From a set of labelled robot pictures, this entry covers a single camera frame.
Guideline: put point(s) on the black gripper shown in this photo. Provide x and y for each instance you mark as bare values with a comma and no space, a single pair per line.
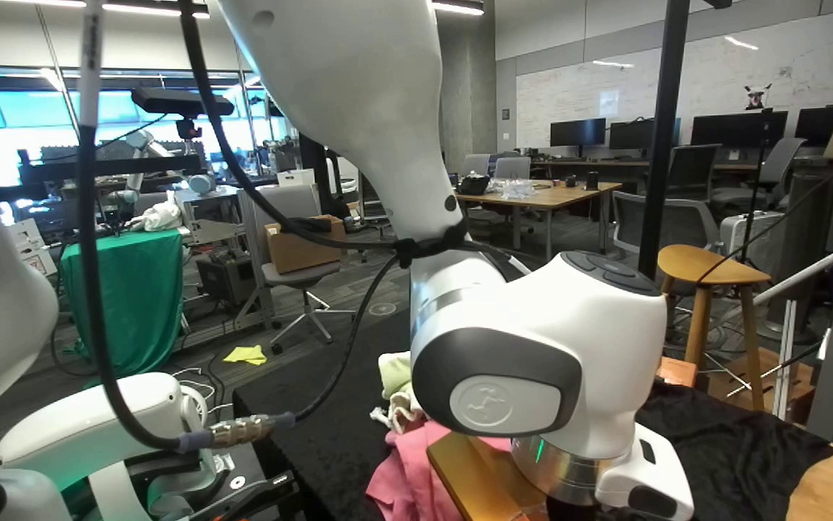
577,510

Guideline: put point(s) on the pink cloth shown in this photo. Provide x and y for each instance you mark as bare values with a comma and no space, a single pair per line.
405,483

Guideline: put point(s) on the pale yellow-green cloth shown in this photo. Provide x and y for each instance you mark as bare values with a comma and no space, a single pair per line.
395,373

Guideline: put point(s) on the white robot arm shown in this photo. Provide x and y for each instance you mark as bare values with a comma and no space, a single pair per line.
377,118

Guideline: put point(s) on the black velvet table cover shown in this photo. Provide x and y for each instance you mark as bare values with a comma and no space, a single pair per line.
340,423

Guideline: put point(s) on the wooden stool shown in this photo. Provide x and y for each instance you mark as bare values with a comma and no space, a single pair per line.
706,261

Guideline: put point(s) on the grey padded chair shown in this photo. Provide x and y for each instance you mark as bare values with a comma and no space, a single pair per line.
685,228

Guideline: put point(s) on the wooden desk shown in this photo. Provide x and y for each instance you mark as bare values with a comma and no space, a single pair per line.
542,195

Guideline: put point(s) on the silver metal pole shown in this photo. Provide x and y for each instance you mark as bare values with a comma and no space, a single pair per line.
801,277

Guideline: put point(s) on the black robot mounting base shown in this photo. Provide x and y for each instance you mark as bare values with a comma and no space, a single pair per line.
231,483

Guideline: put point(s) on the yellow rag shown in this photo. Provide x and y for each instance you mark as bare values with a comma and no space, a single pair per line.
243,355

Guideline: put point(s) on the grey office chair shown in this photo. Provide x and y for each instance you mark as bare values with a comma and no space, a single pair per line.
288,280

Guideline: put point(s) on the black stand pole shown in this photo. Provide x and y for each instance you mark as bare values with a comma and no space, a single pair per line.
662,145

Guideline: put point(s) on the small plain cardboard box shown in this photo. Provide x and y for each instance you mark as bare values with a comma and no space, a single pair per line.
295,254

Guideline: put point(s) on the black draped stand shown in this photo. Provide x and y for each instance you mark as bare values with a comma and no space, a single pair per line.
312,174

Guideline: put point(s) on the green drape cloth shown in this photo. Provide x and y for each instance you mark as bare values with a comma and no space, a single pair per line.
129,308

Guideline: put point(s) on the whiteboard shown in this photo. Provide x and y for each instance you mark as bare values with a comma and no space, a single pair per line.
801,69

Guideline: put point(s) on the white crumpled object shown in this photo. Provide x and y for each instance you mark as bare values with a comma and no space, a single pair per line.
156,212

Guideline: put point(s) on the ceiling light strip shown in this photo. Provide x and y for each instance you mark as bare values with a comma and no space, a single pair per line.
454,7
145,7

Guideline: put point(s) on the white printed board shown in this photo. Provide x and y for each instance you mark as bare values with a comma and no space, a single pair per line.
33,248

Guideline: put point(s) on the black camera on stand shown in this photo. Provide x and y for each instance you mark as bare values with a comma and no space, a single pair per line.
184,103

